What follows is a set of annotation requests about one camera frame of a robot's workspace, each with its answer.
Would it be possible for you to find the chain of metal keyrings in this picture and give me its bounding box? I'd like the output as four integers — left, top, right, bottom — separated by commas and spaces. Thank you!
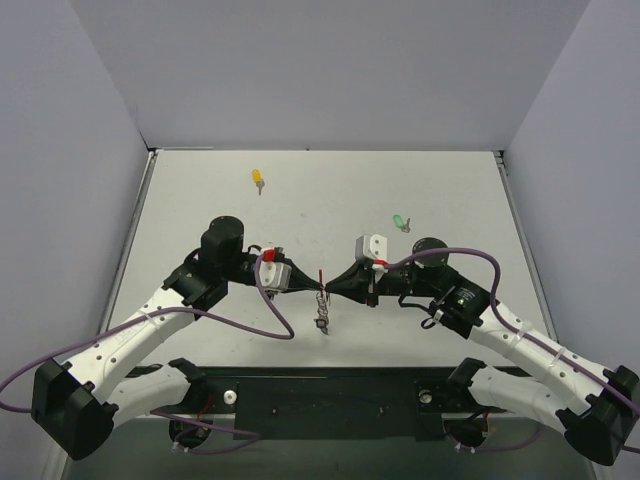
310, 289, 332, 336

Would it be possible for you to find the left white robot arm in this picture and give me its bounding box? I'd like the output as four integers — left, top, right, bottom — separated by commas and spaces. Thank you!
31, 216, 322, 460

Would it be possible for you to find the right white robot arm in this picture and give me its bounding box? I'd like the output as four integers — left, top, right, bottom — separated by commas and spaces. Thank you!
325, 235, 639, 466

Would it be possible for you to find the green tagged key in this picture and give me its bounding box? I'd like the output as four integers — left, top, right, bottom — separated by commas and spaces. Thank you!
393, 214, 410, 233

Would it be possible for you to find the yellow tagged key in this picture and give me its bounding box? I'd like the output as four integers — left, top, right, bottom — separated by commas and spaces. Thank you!
252, 169, 265, 195

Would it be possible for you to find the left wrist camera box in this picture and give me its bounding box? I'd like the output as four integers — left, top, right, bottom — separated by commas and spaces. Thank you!
259, 247, 292, 293

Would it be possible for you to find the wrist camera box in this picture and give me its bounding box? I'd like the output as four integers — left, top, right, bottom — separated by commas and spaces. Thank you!
355, 234, 388, 272
259, 247, 292, 293

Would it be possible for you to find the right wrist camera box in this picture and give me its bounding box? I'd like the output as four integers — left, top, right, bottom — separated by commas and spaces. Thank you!
355, 234, 388, 272

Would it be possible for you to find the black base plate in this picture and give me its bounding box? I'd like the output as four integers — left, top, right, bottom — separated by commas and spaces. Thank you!
166, 367, 483, 441

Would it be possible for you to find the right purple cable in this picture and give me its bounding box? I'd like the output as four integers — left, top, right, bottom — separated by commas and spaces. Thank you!
384, 247, 640, 455

